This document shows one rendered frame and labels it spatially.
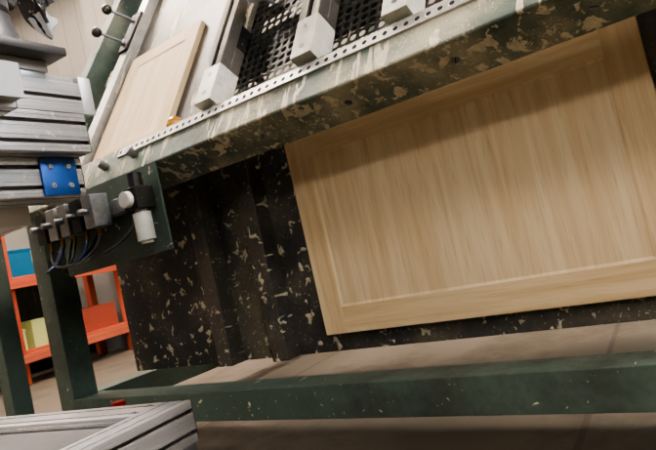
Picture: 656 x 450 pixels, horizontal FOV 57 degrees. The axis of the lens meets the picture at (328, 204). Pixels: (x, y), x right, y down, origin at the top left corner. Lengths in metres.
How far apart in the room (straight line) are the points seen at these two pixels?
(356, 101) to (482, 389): 0.64
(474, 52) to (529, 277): 0.51
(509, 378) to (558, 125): 0.52
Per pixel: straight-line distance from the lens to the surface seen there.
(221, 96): 1.64
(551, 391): 1.21
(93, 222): 1.74
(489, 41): 1.19
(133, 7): 2.85
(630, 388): 1.17
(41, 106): 1.44
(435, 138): 1.45
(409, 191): 1.48
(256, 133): 1.47
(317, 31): 1.46
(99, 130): 2.19
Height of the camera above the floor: 0.49
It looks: 4 degrees up
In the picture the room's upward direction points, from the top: 13 degrees counter-clockwise
